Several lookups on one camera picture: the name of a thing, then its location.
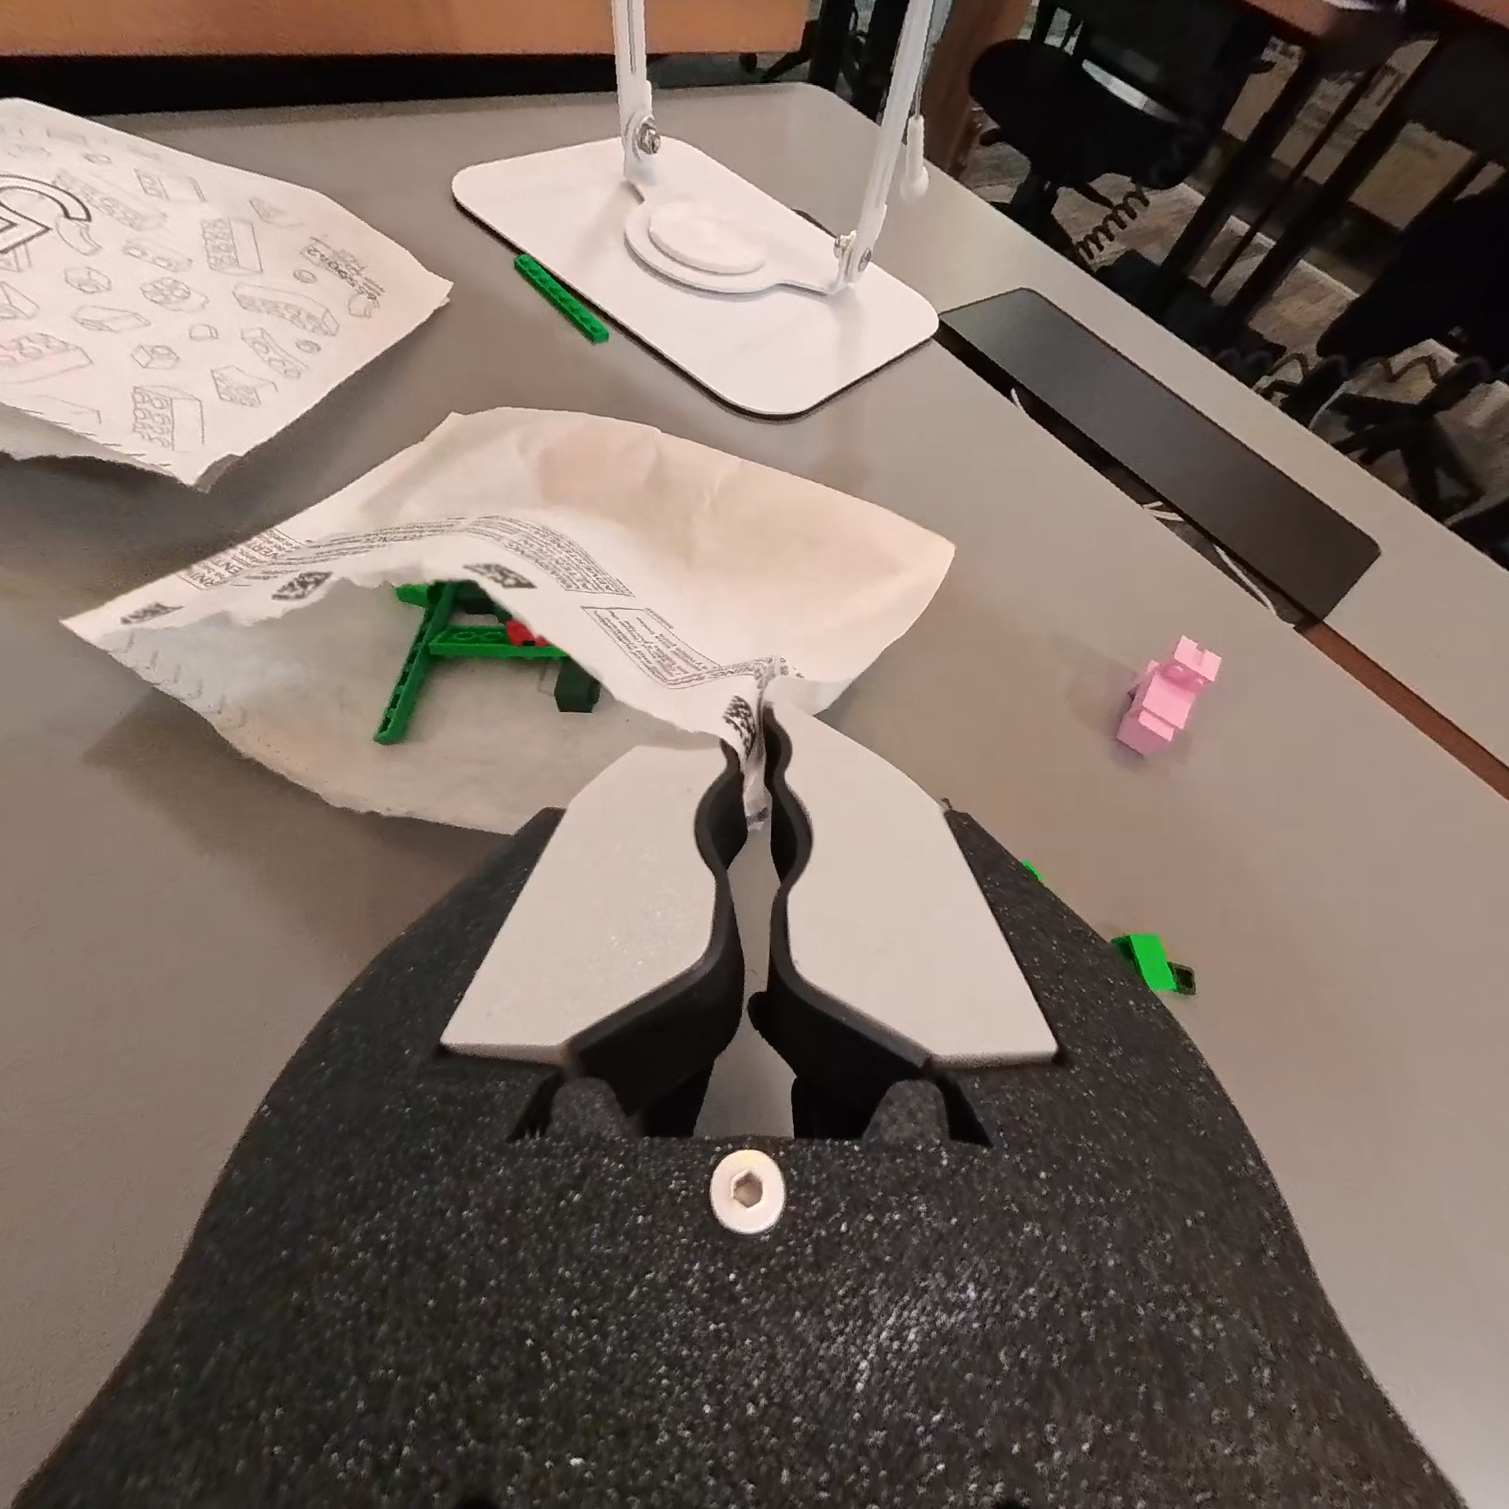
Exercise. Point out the black office chair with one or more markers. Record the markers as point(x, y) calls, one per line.
point(1062, 108)

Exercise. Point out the pink toy pig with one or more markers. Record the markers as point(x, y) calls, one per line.
point(1162, 703)

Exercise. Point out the white brick-drawing paper bag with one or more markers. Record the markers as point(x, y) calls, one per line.
point(178, 294)

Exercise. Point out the pile of green toy bricks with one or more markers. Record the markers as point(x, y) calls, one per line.
point(411, 674)

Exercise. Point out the long green toy plate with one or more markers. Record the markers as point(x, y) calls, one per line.
point(565, 303)

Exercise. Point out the wooden office desk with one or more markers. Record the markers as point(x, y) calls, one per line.
point(355, 23)

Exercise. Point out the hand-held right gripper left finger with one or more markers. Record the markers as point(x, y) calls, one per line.
point(590, 932)

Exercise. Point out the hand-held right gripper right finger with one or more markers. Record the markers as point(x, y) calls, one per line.
point(907, 932)

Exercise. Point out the grey desk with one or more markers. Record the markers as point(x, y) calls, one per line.
point(1436, 623)
point(1062, 567)

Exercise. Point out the white book stand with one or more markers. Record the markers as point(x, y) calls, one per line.
point(767, 329)

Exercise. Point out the small green toy brick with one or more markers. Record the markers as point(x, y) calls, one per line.
point(1151, 958)

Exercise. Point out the white text-printed paper bag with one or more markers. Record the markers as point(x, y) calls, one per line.
point(707, 532)

